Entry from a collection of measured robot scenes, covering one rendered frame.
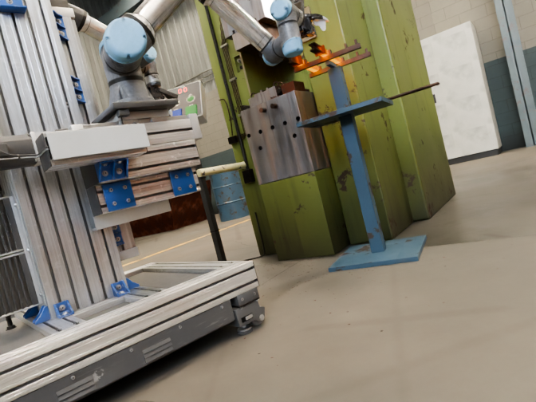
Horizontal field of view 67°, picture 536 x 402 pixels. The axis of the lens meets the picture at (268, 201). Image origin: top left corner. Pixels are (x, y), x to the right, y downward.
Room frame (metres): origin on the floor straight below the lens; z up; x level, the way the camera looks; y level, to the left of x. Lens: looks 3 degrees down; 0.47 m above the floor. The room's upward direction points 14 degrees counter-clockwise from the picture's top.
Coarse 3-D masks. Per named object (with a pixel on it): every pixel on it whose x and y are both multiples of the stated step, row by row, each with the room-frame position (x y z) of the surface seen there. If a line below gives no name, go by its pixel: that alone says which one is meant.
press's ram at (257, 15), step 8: (240, 0) 2.37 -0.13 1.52; (248, 0) 2.36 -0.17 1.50; (256, 0) 2.32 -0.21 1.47; (264, 0) 2.33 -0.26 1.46; (272, 0) 2.40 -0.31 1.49; (248, 8) 2.35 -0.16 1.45; (256, 8) 2.32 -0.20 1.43; (264, 8) 2.31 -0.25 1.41; (256, 16) 2.33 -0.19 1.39; (264, 16) 2.30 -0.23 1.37; (224, 24) 2.46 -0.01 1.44; (272, 24) 2.43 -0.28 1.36; (224, 32) 2.47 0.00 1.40; (232, 32) 2.44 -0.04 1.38
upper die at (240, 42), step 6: (264, 24) 2.37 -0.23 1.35; (270, 30) 2.42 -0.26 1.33; (276, 30) 2.47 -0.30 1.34; (234, 36) 2.43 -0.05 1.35; (240, 36) 2.41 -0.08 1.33; (276, 36) 2.46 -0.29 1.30; (234, 42) 2.44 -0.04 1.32; (240, 42) 2.42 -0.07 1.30; (246, 42) 2.39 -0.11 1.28; (240, 48) 2.42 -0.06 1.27; (246, 48) 2.44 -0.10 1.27; (252, 48) 2.47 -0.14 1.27; (258, 54) 2.62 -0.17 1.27
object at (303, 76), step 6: (300, 54) 2.74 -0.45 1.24; (276, 66) 2.85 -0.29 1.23; (282, 66) 2.82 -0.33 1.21; (288, 66) 2.80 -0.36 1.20; (276, 72) 2.86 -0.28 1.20; (282, 72) 2.83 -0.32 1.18; (288, 72) 2.81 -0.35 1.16; (300, 72) 2.76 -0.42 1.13; (306, 72) 2.73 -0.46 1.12; (276, 78) 2.87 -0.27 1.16; (282, 78) 2.84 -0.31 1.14; (288, 78) 2.81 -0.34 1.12; (294, 78) 2.79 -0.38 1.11; (300, 78) 2.76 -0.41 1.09; (306, 78) 2.74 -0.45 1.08; (306, 84) 2.74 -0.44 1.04; (312, 90) 2.73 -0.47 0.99
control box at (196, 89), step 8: (176, 88) 2.62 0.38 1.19; (192, 88) 2.58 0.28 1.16; (200, 88) 2.56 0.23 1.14; (184, 96) 2.57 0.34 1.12; (200, 96) 2.53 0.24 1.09; (184, 104) 2.53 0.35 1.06; (192, 104) 2.52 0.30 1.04; (200, 104) 2.50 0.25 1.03; (184, 112) 2.50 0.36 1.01; (200, 112) 2.47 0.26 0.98; (200, 120) 2.50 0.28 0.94
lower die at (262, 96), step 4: (268, 88) 2.36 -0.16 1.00; (272, 88) 2.34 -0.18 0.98; (276, 88) 2.34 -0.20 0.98; (264, 92) 2.37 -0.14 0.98; (268, 92) 2.36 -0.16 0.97; (272, 92) 2.34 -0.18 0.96; (276, 92) 2.33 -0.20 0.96; (256, 96) 2.41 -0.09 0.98; (260, 96) 2.39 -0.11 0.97; (264, 96) 2.38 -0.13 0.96; (268, 96) 2.36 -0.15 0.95; (272, 96) 2.35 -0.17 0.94; (276, 96) 2.33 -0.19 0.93; (248, 100) 2.44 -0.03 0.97; (252, 100) 2.43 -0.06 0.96; (256, 100) 2.41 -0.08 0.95; (260, 100) 2.40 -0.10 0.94; (264, 100) 2.38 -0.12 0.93; (252, 104) 2.43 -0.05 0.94; (256, 104) 2.41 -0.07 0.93
